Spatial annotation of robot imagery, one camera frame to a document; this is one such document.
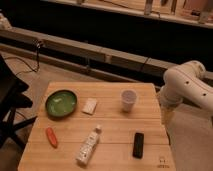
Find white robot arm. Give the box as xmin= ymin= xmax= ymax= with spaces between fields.
xmin=157 ymin=60 xmax=213 ymax=127

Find white rectangular sponge block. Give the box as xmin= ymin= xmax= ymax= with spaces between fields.
xmin=82 ymin=98 xmax=97 ymax=115

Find white paper cup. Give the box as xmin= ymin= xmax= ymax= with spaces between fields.
xmin=121 ymin=89 xmax=137 ymax=112

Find wooden folding table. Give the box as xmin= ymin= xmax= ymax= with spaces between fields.
xmin=18 ymin=82 xmax=176 ymax=171

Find green round plate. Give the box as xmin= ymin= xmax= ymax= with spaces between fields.
xmin=45 ymin=90 xmax=77 ymax=118

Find white plastic bottle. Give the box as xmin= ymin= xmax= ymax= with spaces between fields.
xmin=76 ymin=125 xmax=102 ymax=165

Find black rectangular remote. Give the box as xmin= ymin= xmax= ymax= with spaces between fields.
xmin=132 ymin=133 xmax=144 ymax=159

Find orange carrot toy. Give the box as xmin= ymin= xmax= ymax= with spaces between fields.
xmin=46 ymin=127 xmax=58 ymax=148

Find black office chair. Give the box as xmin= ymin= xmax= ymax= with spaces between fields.
xmin=0 ymin=54 xmax=36 ymax=149

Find black floor cable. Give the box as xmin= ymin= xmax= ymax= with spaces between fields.
xmin=3 ymin=39 xmax=45 ymax=76

